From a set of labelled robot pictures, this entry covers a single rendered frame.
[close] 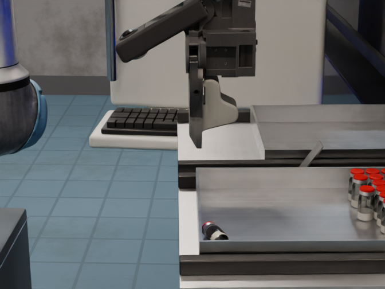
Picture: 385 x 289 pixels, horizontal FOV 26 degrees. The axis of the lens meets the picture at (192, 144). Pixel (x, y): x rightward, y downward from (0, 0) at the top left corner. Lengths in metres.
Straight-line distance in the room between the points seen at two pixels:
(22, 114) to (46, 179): 2.44
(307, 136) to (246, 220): 0.39
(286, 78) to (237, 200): 0.74
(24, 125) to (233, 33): 0.51
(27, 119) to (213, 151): 0.32
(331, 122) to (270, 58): 0.36
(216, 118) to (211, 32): 0.11
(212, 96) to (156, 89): 0.97
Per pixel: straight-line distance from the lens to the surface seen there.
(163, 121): 1.78
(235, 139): 1.51
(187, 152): 1.44
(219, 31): 0.97
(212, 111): 1.00
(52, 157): 4.07
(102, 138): 1.78
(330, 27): 2.67
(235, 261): 1.02
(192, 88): 0.97
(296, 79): 1.93
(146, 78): 1.96
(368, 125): 1.61
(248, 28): 0.98
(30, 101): 1.38
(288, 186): 1.28
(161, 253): 3.07
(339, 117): 1.62
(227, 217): 1.18
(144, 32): 0.97
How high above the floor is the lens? 1.36
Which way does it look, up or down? 19 degrees down
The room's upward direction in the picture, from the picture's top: straight up
